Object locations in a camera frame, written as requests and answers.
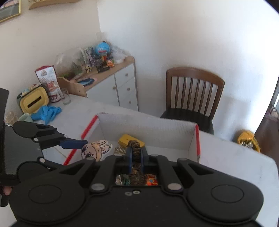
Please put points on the wooden chair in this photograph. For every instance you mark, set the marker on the wooden chair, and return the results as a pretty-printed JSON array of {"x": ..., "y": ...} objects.
[{"x": 196, "y": 74}]

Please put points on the patterned rug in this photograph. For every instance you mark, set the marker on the patterned rug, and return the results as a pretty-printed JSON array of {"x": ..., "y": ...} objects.
[{"x": 272, "y": 113}]

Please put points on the white sideboard cabinet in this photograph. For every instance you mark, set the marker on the white sideboard cabinet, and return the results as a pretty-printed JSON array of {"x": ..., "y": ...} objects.
[{"x": 125, "y": 87}]

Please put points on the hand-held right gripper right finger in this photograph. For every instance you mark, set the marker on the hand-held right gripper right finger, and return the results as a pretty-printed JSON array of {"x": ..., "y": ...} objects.
[{"x": 144, "y": 161}]

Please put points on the wooden desk organizer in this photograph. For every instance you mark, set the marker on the wooden desk organizer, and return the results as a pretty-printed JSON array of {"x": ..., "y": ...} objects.
[{"x": 74, "y": 87}]

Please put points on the blue cloth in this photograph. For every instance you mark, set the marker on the blue cloth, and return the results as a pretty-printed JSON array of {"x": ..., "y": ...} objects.
[{"x": 46, "y": 113}]

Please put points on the wooden wall shelf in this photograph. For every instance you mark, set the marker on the wooden wall shelf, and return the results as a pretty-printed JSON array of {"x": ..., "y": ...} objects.
[{"x": 50, "y": 3}]

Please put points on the clear packet with metal item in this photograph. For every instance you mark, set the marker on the clear packet with metal item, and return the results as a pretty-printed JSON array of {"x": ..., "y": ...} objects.
[{"x": 120, "y": 180}]

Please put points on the drinking glass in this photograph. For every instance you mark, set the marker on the drinking glass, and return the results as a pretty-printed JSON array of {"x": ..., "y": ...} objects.
[{"x": 65, "y": 96}]

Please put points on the yellow bag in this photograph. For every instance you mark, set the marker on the yellow bag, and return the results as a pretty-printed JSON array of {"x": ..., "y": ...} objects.
[{"x": 248, "y": 139}]

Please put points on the pale green mug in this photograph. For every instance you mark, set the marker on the pale green mug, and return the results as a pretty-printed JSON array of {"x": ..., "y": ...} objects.
[{"x": 25, "y": 117}]

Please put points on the striped rabbit plush toy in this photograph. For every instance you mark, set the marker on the striped rabbit plush toy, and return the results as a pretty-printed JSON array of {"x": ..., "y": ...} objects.
[{"x": 98, "y": 150}]

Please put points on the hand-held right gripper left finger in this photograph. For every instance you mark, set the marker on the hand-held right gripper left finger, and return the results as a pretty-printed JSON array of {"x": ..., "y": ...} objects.
[{"x": 129, "y": 161}]

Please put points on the yellow and green tissue box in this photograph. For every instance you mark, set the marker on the yellow and green tissue box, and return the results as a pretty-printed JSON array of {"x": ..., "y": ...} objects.
[{"x": 32, "y": 101}]

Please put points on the red white carton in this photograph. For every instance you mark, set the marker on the red white carton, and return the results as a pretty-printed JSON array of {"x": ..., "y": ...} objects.
[{"x": 46, "y": 80}]

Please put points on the blue dish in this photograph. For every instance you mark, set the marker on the blue dish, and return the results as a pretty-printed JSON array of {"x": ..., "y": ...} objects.
[{"x": 86, "y": 81}]

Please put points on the large framed picture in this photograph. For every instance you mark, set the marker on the large framed picture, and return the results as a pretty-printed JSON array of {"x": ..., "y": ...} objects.
[{"x": 9, "y": 8}]

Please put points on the brown snack packet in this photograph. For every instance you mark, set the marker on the brown snack packet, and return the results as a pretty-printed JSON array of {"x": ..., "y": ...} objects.
[{"x": 119, "y": 150}]

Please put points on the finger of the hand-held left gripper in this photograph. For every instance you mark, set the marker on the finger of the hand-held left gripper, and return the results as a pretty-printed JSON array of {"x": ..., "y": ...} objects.
[
  {"x": 37, "y": 167},
  {"x": 74, "y": 144}
]

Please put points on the red cardboard box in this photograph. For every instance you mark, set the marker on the red cardboard box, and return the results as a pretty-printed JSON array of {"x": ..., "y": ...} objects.
[{"x": 152, "y": 133}]

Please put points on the colourful round packet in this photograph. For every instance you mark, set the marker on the colourful round packet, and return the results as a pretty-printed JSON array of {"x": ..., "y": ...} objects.
[{"x": 151, "y": 181}]

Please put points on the blue globe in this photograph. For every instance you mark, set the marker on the blue globe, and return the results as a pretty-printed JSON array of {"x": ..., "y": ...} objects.
[{"x": 102, "y": 49}]

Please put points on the clear glass terrarium jar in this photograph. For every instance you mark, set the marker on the clear glass terrarium jar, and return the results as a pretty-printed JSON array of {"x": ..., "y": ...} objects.
[{"x": 65, "y": 63}]

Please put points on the small yellow box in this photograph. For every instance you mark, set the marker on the small yellow box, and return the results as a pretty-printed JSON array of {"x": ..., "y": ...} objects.
[{"x": 125, "y": 139}]

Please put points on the printed card pack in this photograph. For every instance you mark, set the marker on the printed card pack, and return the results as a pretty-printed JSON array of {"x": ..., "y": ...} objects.
[{"x": 87, "y": 55}]

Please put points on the white plastic bag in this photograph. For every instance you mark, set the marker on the white plastic bag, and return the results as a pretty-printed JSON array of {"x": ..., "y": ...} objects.
[{"x": 118, "y": 54}]

